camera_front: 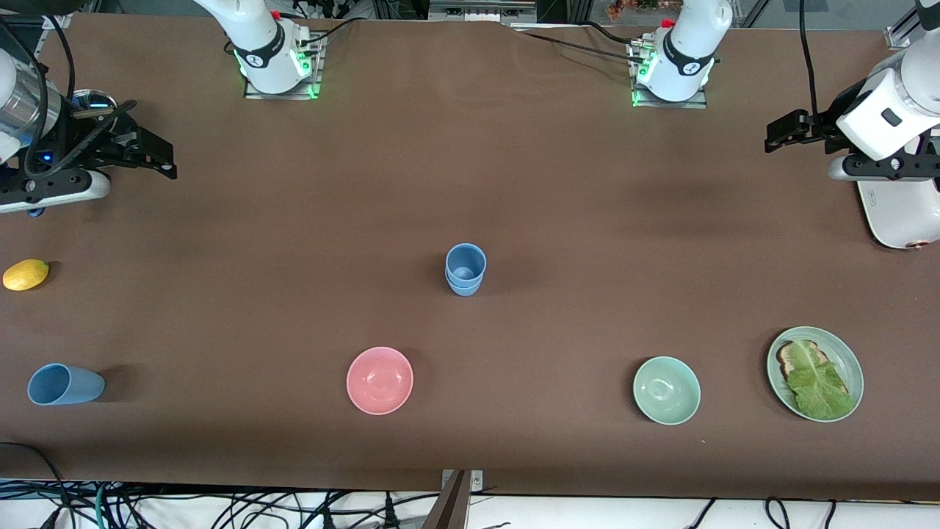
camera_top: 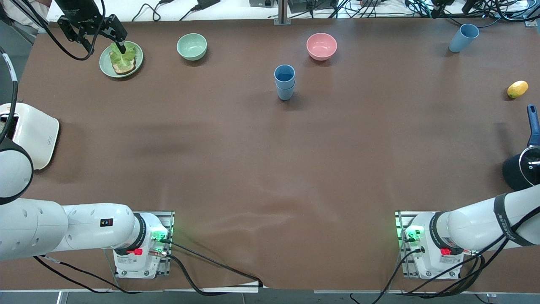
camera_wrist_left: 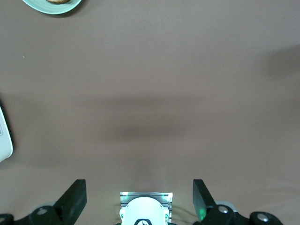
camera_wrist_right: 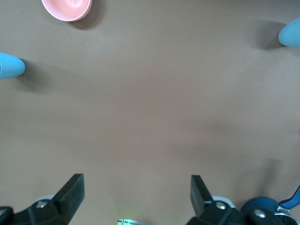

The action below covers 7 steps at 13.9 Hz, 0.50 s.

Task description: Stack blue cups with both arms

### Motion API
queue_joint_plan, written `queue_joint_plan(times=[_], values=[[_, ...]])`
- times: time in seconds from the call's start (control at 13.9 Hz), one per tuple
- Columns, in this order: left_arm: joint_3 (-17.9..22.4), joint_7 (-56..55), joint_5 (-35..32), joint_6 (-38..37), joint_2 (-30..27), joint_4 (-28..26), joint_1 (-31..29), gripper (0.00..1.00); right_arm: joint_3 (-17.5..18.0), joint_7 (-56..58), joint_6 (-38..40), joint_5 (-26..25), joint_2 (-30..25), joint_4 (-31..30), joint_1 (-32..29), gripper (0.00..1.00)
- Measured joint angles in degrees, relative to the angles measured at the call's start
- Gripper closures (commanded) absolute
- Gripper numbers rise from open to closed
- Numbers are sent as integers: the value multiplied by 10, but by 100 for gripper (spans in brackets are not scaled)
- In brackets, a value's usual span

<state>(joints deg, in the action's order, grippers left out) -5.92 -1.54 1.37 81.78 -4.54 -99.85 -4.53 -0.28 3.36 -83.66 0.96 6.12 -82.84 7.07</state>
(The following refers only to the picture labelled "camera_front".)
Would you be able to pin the blue cup holding tissue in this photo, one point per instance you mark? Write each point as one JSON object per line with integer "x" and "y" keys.
{"x": 464, "y": 292}

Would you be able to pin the green bowl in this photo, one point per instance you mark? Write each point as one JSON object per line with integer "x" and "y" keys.
{"x": 667, "y": 391}

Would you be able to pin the green lettuce leaf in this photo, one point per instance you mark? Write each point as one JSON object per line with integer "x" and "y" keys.
{"x": 819, "y": 389}

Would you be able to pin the grey metal rack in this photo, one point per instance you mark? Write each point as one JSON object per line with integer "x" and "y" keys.
{"x": 477, "y": 11}

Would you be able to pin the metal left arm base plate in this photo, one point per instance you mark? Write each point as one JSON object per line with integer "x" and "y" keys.
{"x": 672, "y": 103}

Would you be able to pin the green plate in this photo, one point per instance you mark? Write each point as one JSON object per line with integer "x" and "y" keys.
{"x": 852, "y": 367}

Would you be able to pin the aluminium frame profile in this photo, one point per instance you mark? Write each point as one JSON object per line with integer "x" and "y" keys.
{"x": 899, "y": 37}

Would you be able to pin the blue cup lying sideways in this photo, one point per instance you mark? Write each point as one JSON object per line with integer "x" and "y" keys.
{"x": 73, "y": 386}

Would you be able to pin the dark brown post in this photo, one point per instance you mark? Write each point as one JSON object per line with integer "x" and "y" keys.
{"x": 449, "y": 507}

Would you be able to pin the yellow lemon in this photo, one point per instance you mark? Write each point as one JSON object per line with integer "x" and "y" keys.
{"x": 26, "y": 275}

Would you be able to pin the metal table edge bracket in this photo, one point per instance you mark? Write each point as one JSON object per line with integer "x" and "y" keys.
{"x": 477, "y": 481}

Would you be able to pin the pink bowl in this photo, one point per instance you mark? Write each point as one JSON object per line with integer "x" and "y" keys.
{"x": 380, "y": 380}

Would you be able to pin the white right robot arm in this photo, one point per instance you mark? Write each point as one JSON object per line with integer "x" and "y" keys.
{"x": 264, "y": 51}

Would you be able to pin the white toaster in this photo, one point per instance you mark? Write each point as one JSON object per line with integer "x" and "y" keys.
{"x": 903, "y": 217}

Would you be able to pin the glass pot lid blue knob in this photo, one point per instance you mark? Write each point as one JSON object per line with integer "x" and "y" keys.
{"x": 95, "y": 99}

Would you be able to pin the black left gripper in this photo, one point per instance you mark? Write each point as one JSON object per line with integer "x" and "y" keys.
{"x": 821, "y": 126}

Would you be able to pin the toasted bread slice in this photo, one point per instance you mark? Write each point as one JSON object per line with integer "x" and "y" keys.
{"x": 787, "y": 360}

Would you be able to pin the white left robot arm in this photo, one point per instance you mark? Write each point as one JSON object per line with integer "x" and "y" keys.
{"x": 683, "y": 51}

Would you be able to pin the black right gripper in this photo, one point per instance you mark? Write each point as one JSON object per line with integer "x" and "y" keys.
{"x": 87, "y": 145}

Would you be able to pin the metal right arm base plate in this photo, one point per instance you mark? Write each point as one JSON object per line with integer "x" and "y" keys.
{"x": 283, "y": 94}

